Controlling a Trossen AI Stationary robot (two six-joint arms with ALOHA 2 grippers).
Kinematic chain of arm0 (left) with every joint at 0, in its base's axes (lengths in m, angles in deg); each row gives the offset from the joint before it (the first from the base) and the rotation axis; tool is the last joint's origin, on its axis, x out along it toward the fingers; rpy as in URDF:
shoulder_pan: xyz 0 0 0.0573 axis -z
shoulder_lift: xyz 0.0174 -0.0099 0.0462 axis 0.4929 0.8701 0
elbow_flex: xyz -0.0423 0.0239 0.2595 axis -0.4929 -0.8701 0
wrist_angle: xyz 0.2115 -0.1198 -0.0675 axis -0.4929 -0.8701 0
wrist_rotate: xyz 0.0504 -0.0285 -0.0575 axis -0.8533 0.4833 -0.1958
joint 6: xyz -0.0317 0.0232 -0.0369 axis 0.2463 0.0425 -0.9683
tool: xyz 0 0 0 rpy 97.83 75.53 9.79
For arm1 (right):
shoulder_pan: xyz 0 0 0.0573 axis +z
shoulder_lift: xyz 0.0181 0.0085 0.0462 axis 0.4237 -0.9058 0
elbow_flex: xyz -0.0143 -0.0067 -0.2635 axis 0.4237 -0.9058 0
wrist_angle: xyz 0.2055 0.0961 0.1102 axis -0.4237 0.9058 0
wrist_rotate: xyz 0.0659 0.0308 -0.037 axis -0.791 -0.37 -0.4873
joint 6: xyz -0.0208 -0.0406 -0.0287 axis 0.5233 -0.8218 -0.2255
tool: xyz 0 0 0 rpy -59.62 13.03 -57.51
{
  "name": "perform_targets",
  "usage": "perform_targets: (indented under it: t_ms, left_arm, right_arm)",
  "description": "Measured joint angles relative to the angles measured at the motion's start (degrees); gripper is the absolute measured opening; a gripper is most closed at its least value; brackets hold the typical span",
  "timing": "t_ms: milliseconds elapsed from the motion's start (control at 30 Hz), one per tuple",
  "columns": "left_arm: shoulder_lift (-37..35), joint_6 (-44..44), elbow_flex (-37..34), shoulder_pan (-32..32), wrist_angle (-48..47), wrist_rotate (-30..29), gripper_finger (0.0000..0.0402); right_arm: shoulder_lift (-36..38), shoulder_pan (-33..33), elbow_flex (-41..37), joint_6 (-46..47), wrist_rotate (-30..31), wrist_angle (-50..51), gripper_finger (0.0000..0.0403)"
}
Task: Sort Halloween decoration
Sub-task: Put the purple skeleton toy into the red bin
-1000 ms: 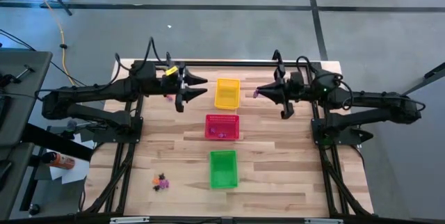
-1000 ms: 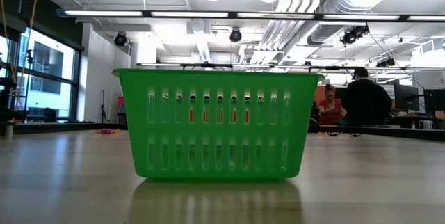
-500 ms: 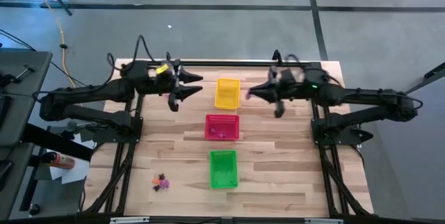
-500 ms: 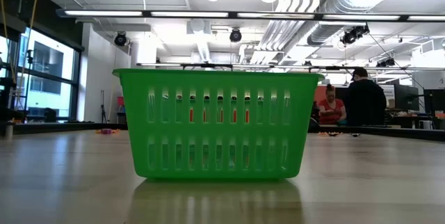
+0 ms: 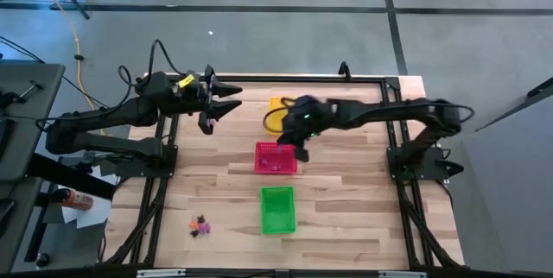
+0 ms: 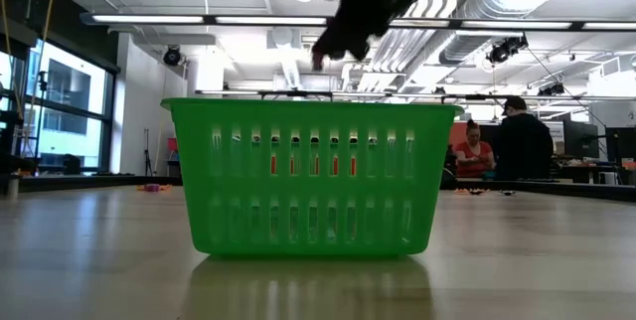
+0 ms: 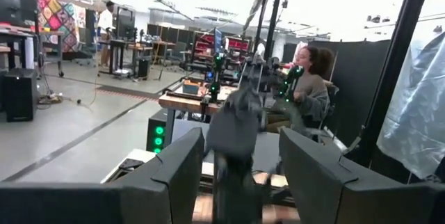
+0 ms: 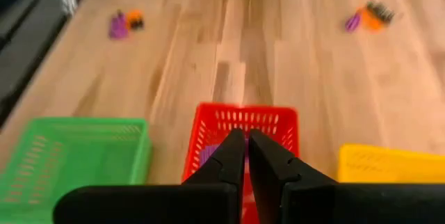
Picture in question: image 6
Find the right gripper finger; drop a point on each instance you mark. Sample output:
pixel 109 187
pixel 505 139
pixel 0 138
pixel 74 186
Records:
pixel 366 42
pixel 333 44

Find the small orange pumpkin decoration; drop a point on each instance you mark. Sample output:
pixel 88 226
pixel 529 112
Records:
pixel 462 192
pixel 166 188
pixel 141 188

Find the small black plastic spider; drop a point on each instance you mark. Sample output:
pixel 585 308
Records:
pixel 479 192
pixel 507 193

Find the purple plastic decoration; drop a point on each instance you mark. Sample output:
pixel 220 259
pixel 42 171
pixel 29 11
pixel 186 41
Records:
pixel 152 188

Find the green plastic basket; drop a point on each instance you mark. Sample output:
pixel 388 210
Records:
pixel 318 116

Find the black ceiling spotlight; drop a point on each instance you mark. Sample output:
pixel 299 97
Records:
pixel 504 50
pixel 172 55
pixel 551 90

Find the person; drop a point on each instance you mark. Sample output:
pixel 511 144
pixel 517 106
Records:
pixel 474 158
pixel 524 146

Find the long ceiling light strip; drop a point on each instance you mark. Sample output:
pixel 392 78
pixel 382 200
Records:
pixel 149 19

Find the small red box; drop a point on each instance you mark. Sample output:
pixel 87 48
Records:
pixel 172 145

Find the black bin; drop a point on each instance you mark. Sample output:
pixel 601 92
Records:
pixel 174 169

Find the thin black tripod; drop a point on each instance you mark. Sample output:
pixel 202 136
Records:
pixel 148 161

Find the black computer monitor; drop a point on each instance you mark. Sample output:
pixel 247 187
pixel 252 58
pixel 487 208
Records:
pixel 580 140
pixel 621 145

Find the cluttered office desk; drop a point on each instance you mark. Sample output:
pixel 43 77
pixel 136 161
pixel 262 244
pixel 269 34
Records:
pixel 581 168

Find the large office window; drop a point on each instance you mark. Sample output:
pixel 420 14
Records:
pixel 69 136

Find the dark office chair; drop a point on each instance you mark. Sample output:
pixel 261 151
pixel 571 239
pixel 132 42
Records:
pixel 71 165

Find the silver air duct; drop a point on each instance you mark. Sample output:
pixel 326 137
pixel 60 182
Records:
pixel 462 49

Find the black aluminium table frame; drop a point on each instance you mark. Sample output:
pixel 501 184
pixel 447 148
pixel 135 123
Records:
pixel 74 182

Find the grey cylinder post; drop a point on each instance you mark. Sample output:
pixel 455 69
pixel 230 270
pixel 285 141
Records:
pixel 12 187

